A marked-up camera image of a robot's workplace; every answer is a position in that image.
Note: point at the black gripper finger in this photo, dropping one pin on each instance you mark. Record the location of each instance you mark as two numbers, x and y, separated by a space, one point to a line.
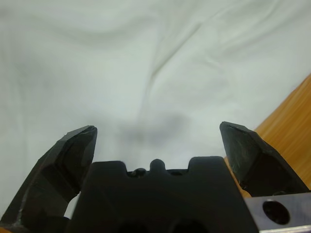
255 165
43 184

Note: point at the white t-shirt with black logo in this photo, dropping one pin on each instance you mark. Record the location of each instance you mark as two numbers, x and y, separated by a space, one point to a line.
145 60

